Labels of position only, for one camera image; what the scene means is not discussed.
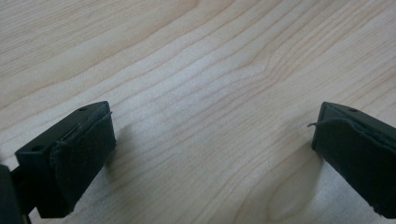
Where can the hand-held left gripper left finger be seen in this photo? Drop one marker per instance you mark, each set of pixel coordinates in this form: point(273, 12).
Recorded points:
point(71, 155)

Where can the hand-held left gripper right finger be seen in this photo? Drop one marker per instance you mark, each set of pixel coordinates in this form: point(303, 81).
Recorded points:
point(358, 155)

